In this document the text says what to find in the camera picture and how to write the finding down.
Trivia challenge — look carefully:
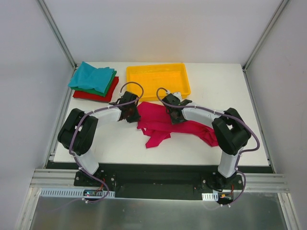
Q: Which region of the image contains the pink t shirt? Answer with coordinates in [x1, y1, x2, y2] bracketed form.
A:
[137, 102, 218, 149]

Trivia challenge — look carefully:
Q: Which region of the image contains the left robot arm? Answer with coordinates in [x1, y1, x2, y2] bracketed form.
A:
[57, 91, 141, 186]

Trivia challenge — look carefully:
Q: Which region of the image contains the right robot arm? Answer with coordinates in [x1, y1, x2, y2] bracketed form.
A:
[161, 93, 251, 189]

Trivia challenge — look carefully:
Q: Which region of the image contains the folded red t shirt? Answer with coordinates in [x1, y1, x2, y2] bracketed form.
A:
[73, 76, 119, 103]

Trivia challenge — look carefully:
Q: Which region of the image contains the yellow plastic tray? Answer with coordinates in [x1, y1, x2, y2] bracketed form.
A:
[126, 63, 191, 102]

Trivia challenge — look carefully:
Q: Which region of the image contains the folded green t shirt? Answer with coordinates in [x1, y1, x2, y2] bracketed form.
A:
[71, 70, 117, 97]

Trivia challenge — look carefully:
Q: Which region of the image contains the folded teal t shirt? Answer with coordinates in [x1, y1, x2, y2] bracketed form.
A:
[68, 62, 115, 92]

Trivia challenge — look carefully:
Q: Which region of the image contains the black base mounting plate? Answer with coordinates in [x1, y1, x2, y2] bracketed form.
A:
[45, 161, 275, 201]

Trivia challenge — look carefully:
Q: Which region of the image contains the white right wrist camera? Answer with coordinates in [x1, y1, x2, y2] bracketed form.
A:
[166, 90, 182, 100]

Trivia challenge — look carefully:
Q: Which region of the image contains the aluminium right side rail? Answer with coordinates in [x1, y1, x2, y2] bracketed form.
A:
[242, 69, 276, 173]

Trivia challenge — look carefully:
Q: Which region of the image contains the aluminium rail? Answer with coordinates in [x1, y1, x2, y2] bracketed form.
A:
[30, 169, 290, 193]
[39, 68, 75, 169]
[242, 69, 276, 173]

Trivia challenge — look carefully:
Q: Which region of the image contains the white slotted cable duct right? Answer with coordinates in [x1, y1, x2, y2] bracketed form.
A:
[201, 192, 219, 202]

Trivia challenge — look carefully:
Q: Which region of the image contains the white slotted cable duct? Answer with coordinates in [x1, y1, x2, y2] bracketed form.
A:
[40, 188, 115, 199]
[201, 192, 219, 202]

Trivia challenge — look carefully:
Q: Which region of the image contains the aluminium left side rail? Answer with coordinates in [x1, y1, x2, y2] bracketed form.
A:
[39, 68, 75, 169]

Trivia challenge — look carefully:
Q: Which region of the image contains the aluminium front rail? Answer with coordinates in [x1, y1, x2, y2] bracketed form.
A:
[30, 169, 290, 193]

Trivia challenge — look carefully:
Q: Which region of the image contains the white slotted cable duct left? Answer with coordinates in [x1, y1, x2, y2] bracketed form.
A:
[40, 188, 115, 199]

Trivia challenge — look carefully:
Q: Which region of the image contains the aluminium corner post left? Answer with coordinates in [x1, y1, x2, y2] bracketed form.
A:
[36, 0, 77, 70]

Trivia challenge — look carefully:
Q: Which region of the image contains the aluminium corner post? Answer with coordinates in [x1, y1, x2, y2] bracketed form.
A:
[242, 0, 291, 73]
[36, 0, 77, 70]

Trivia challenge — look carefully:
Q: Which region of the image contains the aluminium corner post right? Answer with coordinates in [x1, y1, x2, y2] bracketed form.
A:
[242, 0, 291, 73]

